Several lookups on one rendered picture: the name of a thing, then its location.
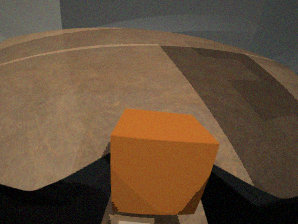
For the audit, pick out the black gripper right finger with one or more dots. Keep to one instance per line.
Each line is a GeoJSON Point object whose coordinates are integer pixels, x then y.
{"type": "Point", "coordinates": [228, 200]}

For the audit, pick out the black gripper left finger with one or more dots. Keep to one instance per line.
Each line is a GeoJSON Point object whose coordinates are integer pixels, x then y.
{"type": "Point", "coordinates": [78, 199]}

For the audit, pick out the orange block with dark square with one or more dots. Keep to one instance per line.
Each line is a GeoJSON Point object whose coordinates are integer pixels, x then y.
{"type": "Point", "coordinates": [161, 162]}

